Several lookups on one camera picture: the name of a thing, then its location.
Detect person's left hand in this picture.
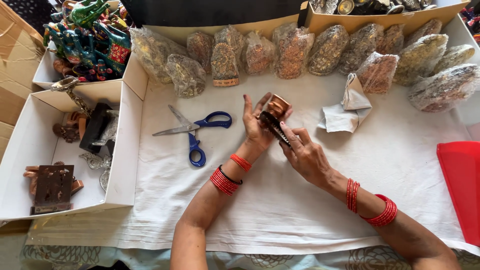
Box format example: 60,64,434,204
242,92,294,153

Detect person's right hand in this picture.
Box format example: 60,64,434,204
279,121,337,189

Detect copper metal figurine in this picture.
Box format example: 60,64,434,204
265,94,292,120

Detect large white table cloth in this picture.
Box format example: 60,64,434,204
25,70,480,256

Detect black bangle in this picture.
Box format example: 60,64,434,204
218,164,244,185

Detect thick red bangle stack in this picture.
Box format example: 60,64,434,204
209,167,241,197
360,193,398,228

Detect crumpled white cloth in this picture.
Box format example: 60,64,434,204
317,73,373,134

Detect row of plastic wrapped figurines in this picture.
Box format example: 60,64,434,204
129,19,480,113

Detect black bag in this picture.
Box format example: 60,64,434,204
119,0,309,28

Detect white box of painted elephants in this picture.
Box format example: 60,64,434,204
32,0,149,101

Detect cardboard box of metal ware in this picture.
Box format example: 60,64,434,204
299,0,472,37

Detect red plastic tray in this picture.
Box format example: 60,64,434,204
436,141,480,247

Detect silver metal figurine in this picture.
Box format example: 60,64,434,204
78,151,113,193

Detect black metal block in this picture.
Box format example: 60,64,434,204
78,102,114,154

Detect heap of painted elephant figurines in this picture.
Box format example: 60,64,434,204
42,0,133,83

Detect small copper figurine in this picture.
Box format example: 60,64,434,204
52,110,88,144

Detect patterned table cover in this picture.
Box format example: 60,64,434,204
19,240,480,270

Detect brown metal backed figurine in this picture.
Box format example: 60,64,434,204
23,161,85,216

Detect white box of metal figurines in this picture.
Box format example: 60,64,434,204
0,79,145,222

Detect brown cardboard sheet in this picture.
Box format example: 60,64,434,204
0,0,46,163

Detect blue handled scissors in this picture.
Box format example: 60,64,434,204
152,104,233,168

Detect silver long handled ornament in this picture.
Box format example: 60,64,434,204
49,76,94,118

